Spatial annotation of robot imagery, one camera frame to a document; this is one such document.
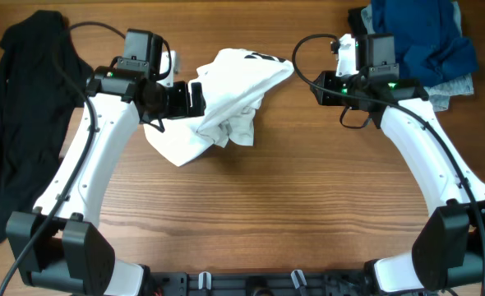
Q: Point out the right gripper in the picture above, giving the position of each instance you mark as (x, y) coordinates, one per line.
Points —
(326, 97)

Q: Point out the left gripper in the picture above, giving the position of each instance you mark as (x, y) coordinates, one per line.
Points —
(181, 108)

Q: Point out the white t-shirt with black print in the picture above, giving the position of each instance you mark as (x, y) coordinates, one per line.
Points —
(233, 86)

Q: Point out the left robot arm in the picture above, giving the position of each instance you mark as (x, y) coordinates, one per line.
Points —
(58, 244)

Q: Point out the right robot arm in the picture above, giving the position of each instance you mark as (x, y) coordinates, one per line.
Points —
(450, 250)

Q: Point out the black folded garment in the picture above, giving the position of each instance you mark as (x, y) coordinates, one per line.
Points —
(355, 21)

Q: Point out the dark blue shirt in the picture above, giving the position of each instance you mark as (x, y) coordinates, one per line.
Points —
(428, 43)

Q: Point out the light blue denim garment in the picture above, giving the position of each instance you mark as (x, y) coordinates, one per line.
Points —
(439, 95)

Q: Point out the left white rail clip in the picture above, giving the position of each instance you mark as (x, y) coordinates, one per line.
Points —
(204, 281)

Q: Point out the white rail clip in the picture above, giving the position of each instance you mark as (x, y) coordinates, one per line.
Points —
(204, 281)
(299, 282)

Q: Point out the right white rail clip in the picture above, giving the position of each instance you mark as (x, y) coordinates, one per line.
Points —
(299, 282)

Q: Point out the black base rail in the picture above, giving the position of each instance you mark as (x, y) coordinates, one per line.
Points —
(330, 283)

